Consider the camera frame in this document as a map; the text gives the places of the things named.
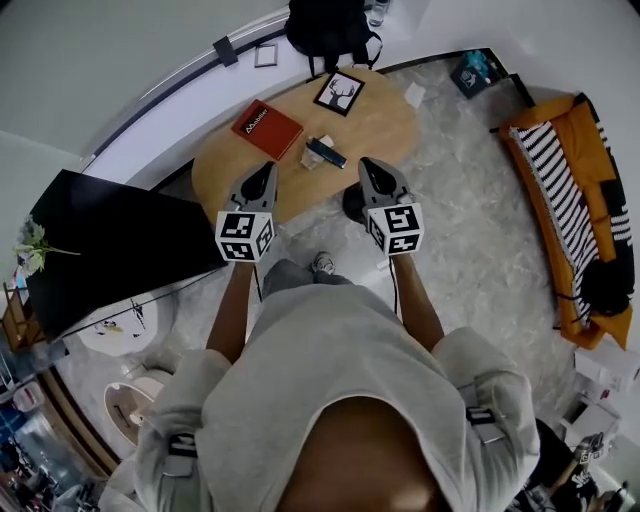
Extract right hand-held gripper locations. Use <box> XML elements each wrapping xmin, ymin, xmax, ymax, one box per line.
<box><xmin>357</xmin><ymin>157</ymin><xmax>425</xmax><ymax>257</ymax></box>

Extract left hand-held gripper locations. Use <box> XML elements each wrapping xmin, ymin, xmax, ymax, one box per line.
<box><xmin>215</xmin><ymin>161</ymin><xmax>279</xmax><ymax>262</ymax></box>

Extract black mesh waste bin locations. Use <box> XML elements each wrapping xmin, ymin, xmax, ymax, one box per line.
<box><xmin>342</xmin><ymin>182</ymin><xmax>369</xmax><ymax>225</ymax></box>

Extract person's right forearm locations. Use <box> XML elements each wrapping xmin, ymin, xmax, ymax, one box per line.
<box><xmin>392</xmin><ymin>252</ymin><xmax>445</xmax><ymax>354</ymax></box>

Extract person's left forearm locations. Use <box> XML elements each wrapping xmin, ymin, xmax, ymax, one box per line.
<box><xmin>205</xmin><ymin>259</ymin><xmax>256</xmax><ymax>364</ymax></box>

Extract wooden coffee table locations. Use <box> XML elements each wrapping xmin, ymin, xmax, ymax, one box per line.
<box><xmin>191</xmin><ymin>67</ymin><xmax>420</xmax><ymax>225</ymax></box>

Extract red hardcover book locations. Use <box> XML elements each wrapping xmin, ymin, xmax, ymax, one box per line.
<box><xmin>230</xmin><ymin>98</ymin><xmax>305</xmax><ymax>161</ymax></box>

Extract person's blue jeans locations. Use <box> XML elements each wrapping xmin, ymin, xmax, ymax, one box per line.
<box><xmin>262</xmin><ymin>258</ymin><xmax>354</xmax><ymax>301</ymax></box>

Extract black framed deer picture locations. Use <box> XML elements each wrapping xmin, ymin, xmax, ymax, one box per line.
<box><xmin>313</xmin><ymin>69</ymin><xmax>366</xmax><ymax>118</ymax></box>

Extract blue paper bag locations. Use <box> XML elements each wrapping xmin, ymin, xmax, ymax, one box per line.
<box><xmin>449</xmin><ymin>48</ymin><xmax>501</xmax><ymax>100</ymax></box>

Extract black backpack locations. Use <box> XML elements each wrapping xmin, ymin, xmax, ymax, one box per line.
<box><xmin>284</xmin><ymin>0</ymin><xmax>384</xmax><ymax>81</ymax></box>

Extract person's light grey shirt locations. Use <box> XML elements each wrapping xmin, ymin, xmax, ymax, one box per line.
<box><xmin>134</xmin><ymin>282</ymin><xmax>541</xmax><ymax>512</ymax></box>

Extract black white striped blanket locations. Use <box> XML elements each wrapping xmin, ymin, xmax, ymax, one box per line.
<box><xmin>508</xmin><ymin>94</ymin><xmax>629</xmax><ymax>326</ymax></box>

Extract white printed cloth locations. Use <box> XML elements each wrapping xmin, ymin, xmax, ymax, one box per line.
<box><xmin>82</xmin><ymin>297</ymin><xmax>161</xmax><ymax>351</ymax></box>

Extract orange sofa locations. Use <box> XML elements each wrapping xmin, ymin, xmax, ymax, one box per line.
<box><xmin>497</xmin><ymin>92</ymin><xmax>634</xmax><ymax>351</ymax></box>

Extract white artificial flowers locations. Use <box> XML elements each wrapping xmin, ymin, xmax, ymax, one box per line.
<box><xmin>12</xmin><ymin>219</ymin><xmax>81</xmax><ymax>274</ymax></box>

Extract black garment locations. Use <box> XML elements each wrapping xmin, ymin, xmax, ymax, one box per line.
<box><xmin>580</xmin><ymin>259</ymin><xmax>636</xmax><ymax>317</ymax></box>

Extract round white-rimmed side table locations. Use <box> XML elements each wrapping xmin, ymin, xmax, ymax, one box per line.
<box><xmin>103</xmin><ymin>369</ymin><xmax>174</xmax><ymax>447</ymax></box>

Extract wooden rack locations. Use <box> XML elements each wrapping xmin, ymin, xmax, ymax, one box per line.
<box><xmin>0</xmin><ymin>279</ymin><xmax>46</xmax><ymax>351</ymax></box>

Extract white cardboard box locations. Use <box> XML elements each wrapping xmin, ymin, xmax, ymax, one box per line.
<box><xmin>573</xmin><ymin>344</ymin><xmax>640</xmax><ymax>396</ymax></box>

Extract right hand-held gripper cable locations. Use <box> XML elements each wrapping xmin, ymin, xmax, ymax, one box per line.
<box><xmin>391</xmin><ymin>257</ymin><xmax>402</xmax><ymax>317</ymax></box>

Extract grey right shoulder strap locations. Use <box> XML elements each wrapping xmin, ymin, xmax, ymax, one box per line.
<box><xmin>457</xmin><ymin>384</ymin><xmax>506</xmax><ymax>444</ymax></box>

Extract grey shoulder strap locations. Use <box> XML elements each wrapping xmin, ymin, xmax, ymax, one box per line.
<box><xmin>167</xmin><ymin>432</ymin><xmax>199</xmax><ymax>476</ymax></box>
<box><xmin>457</xmin><ymin>384</ymin><xmax>506</xmax><ymax>444</ymax></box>

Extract grey left shoulder strap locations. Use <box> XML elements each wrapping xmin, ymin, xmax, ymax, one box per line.
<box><xmin>167</xmin><ymin>432</ymin><xmax>199</xmax><ymax>476</ymax></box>

